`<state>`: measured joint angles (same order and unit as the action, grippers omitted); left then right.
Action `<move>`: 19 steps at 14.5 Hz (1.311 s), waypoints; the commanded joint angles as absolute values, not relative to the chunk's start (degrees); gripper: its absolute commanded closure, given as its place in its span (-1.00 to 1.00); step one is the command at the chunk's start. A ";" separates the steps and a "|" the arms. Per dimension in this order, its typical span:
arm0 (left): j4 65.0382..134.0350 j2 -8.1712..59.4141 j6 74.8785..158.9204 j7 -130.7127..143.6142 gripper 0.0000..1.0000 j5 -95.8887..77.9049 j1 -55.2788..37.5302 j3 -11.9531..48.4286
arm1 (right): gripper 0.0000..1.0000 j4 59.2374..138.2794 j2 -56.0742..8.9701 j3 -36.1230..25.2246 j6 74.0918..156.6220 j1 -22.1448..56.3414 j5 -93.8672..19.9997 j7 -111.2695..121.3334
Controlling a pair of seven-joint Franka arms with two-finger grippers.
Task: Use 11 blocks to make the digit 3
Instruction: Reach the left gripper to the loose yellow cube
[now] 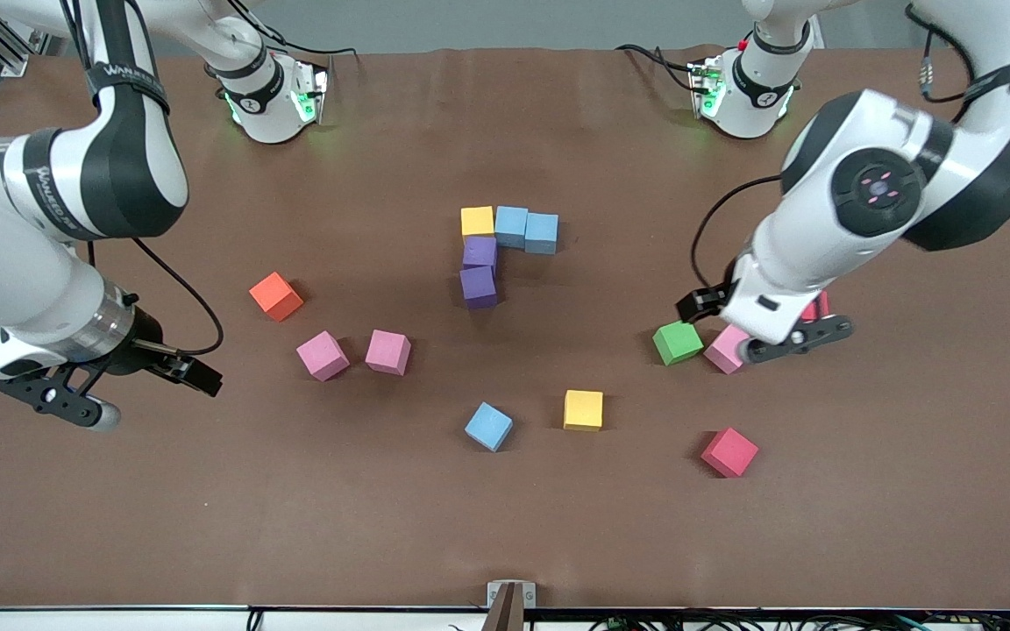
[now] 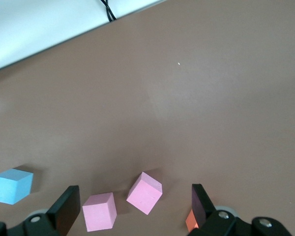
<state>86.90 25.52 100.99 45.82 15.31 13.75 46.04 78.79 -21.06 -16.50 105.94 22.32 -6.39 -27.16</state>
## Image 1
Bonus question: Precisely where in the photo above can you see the rose red foam cube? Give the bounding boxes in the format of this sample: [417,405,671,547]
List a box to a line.
[701,427,760,479]

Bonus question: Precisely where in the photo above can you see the brown table mat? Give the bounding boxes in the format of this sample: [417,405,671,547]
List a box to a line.
[0,44,1010,612]

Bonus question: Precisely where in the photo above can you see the grey metal bracket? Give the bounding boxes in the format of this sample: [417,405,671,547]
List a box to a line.
[487,580,537,631]

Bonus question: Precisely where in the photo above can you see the orange foam cube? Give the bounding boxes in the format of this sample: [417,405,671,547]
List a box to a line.
[248,271,305,323]

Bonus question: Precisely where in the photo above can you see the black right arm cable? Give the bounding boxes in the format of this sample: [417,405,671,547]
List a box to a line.
[58,0,225,357]

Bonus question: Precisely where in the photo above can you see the blue foam cube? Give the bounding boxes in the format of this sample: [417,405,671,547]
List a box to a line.
[494,206,530,249]
[525,213,560,256]
[464,401,515,453]

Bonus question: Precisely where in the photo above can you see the green foam cube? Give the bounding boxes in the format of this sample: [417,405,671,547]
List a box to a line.
[652,320,705,367]

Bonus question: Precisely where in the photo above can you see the pink foam cube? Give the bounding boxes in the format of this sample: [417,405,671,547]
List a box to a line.
[295,330,351,382]
[365,329,412,377]
[703,324,751,376]

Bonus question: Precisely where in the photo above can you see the silver connector box green light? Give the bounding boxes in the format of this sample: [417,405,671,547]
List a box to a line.
[290,66,331,125]
[687,57,725,119]

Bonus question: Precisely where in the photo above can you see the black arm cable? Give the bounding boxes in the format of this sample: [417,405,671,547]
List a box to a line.
[691,0,1010,295]
[58,0,225,357]

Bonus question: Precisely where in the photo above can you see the black base cable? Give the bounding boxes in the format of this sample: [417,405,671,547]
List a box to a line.
[617,44,701,93]

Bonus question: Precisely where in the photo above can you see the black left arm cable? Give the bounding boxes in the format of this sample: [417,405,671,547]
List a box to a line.
[691,0,1010,295]

